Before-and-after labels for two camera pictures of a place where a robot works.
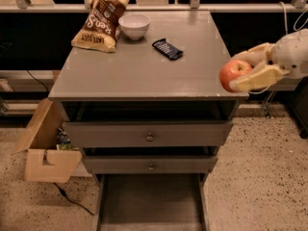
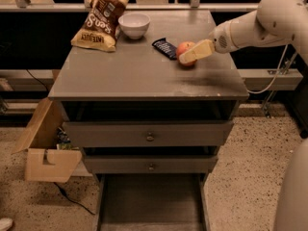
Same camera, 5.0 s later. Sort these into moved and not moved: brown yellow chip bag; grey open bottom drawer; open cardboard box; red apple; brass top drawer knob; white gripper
Moved: red apple; white gripper
Not moved: brown yellow chip bag; grey open bottom drawer; brass top drawer knob; open cardboard box
